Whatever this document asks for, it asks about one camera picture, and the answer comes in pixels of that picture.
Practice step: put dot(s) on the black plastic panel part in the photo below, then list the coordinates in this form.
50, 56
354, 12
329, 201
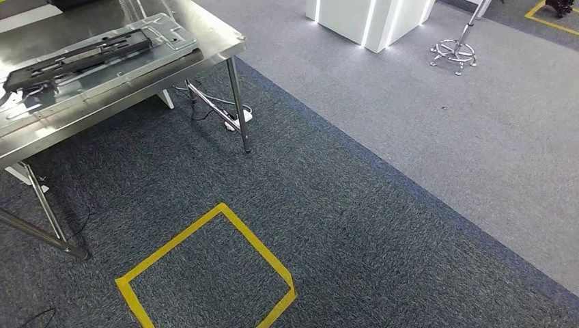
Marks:
81, 56

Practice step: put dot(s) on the steel workbench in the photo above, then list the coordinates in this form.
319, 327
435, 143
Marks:
212, 40

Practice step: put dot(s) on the white power strip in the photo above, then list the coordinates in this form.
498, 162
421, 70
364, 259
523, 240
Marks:
239, 120

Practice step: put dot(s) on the yellow floor tape square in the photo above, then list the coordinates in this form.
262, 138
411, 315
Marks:
253, 240

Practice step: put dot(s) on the stamped metal sheet panel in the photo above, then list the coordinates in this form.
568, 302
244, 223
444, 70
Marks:
172, 36

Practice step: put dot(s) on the chrome stool base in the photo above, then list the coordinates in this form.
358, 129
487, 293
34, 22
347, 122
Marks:
454, 50

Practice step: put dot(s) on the black wheeled base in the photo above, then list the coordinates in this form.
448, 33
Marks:
561, 7

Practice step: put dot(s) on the white lit display pedestal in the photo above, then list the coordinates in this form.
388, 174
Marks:
362, 22

